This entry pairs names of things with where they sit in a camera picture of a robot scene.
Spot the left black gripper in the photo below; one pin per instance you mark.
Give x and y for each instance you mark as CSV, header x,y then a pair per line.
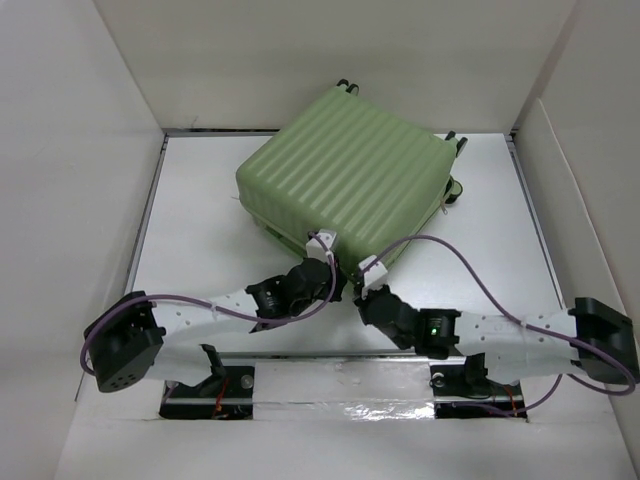
x,y
339,280

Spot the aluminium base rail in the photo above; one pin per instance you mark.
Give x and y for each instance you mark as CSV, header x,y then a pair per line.
x,y
231,399

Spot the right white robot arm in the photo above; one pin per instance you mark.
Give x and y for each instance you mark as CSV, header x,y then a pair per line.
x,y
590,339

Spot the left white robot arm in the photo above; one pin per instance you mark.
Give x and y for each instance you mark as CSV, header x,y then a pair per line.
x,y
163,335

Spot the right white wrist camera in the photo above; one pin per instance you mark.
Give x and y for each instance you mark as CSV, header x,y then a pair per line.
x,y
372,274

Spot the green hard-shell suitcase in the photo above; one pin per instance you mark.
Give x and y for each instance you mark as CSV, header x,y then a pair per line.
x,y
348,166

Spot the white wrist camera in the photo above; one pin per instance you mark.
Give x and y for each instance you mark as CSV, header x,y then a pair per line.
x,y
372,274
321,244

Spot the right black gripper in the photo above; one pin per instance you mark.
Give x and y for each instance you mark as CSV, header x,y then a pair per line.
x,y
362,303

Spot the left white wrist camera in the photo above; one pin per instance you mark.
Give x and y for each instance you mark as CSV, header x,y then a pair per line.
x,y
321,244

